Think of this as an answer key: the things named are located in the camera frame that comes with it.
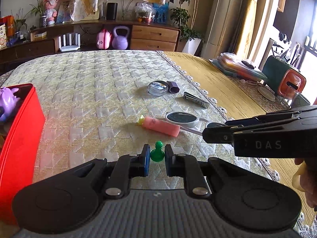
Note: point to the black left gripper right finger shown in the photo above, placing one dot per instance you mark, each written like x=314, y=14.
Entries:
x=187, y=167

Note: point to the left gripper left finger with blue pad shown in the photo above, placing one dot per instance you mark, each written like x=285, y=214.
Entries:
x=124, y=170

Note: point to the green pawn piece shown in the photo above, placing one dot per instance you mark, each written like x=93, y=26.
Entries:
x=157, y=154

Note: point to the white framed sunglasses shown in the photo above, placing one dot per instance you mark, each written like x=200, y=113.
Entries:
x=189, y=122

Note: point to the pink tube bottle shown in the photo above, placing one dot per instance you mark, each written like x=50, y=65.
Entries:
x=159, y=126

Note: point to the clear small glass jar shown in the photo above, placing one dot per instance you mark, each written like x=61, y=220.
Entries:
x=159, y=88

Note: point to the purple spiky toy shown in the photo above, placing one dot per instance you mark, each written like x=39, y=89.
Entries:
x=9, y=103

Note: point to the green mug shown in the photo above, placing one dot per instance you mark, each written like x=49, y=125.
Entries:
x=300, y=101

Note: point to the round coaster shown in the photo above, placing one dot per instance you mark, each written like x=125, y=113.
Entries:
x=266, y=93

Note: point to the orange teal tissue box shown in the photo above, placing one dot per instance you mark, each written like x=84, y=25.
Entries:
x=283, y=78

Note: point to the cream quilted table mat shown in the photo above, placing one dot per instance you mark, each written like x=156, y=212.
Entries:
x=93, y=100

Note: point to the stack of folders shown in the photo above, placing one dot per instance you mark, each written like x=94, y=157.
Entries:
x=231, y=65

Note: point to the red metal tin box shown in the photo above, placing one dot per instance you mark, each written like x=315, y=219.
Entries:
x=20, y=147

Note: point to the purple kettlebell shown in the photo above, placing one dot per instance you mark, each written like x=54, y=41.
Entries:
x=120, y=42

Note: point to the wooden tv cabinet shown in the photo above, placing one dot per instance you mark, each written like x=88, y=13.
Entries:
x=44, y=41

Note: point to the white wifi router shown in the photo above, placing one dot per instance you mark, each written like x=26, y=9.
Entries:
x=69, y=42

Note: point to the yellow curtain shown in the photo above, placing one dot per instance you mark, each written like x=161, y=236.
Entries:
x=241, y=41

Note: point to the white standing air conditioner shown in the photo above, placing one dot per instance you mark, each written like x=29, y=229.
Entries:
x=221, y=27

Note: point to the blue picture card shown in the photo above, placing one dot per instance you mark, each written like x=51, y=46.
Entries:
x=161, y=13

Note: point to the bag of fruit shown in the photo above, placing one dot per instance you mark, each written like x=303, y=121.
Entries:
x=144, y=12

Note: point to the black smart speaker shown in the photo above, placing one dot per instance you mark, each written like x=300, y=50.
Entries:
x=111, y=11

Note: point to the small potted plant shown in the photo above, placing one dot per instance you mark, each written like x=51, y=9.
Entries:
x=39, y=10

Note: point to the tall potted plant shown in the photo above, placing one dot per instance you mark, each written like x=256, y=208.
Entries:
x=184, y=17

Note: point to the snack bag cereal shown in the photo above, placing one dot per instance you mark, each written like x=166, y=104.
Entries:
x=3, y=36

